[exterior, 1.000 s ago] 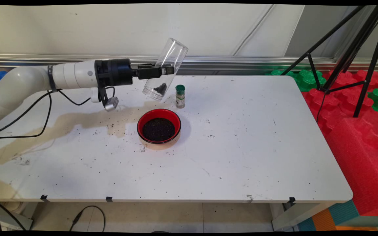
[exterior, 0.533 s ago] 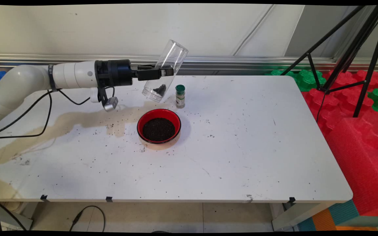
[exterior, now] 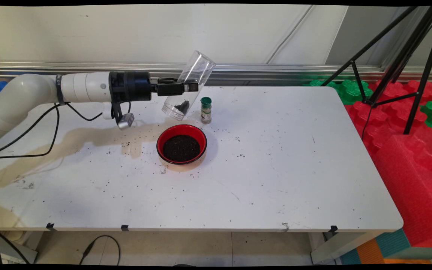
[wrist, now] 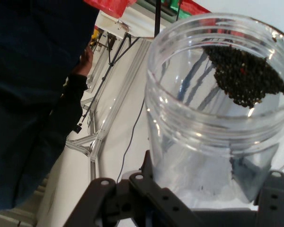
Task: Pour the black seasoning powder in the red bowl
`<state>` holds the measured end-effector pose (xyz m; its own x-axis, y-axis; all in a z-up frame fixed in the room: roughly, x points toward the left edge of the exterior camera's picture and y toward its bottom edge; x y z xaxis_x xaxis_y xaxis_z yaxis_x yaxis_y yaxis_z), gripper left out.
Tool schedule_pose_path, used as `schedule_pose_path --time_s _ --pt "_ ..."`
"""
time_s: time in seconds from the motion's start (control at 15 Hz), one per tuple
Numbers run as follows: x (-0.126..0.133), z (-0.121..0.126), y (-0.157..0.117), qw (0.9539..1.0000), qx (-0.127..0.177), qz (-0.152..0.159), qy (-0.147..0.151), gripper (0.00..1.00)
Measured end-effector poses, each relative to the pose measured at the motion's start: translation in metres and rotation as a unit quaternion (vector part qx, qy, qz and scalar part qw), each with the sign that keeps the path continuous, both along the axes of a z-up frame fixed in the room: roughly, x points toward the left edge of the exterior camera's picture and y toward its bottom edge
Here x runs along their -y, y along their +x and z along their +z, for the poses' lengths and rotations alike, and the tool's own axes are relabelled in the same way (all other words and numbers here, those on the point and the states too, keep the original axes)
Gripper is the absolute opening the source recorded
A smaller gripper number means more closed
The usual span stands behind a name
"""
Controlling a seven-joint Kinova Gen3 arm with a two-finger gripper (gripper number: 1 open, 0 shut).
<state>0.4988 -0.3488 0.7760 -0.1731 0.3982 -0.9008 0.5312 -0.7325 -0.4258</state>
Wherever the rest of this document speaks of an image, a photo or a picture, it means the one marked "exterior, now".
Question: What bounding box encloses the thin black tripod cable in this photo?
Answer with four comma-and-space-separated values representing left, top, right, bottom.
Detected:
361, 105, 374, 140

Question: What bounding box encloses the black tripod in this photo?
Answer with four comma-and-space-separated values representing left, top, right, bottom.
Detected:
319, 5, 432, 140

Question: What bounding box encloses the clear plastic jar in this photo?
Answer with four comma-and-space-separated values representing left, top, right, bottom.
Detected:
162, 51, 216, 121

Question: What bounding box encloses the red bowl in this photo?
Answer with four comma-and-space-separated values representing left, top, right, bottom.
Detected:
157, 124, 208, 172

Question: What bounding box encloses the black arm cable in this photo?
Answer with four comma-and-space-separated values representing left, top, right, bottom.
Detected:
0, 102, 132, 160
0, 104, 59, 157

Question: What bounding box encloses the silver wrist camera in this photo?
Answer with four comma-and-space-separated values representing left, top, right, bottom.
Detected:
117, 112, 135, 130

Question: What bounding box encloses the grey table leg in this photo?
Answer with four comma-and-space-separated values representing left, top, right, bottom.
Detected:
310, 231, 385, 265
0, 232, 38, 264

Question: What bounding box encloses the large red foam block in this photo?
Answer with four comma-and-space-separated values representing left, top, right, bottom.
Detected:
372, 126, 432, 248

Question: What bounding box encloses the black cable with plug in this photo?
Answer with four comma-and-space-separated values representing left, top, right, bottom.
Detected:
79, 235, 121, 266

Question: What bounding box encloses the teal foam floor tile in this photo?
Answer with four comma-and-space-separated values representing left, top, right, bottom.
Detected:
340, 229, 411, 265

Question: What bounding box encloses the black seeds pile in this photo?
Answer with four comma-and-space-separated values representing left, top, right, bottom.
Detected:
163, 134, 201, 162

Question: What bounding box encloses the green capped spice bottle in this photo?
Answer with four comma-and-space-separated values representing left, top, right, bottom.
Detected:
201, 97, 213, 125

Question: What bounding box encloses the aluminium wall rail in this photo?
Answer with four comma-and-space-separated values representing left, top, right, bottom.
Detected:
0, 61, 432, 84

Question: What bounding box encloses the white wall cable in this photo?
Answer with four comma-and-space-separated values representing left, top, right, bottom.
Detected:
265, 5, 314, 64

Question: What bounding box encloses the orange foam floor tile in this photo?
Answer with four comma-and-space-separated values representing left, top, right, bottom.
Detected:
357, 239, 432, 265

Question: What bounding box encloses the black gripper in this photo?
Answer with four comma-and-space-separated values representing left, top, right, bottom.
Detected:
108, 71, 199, 103

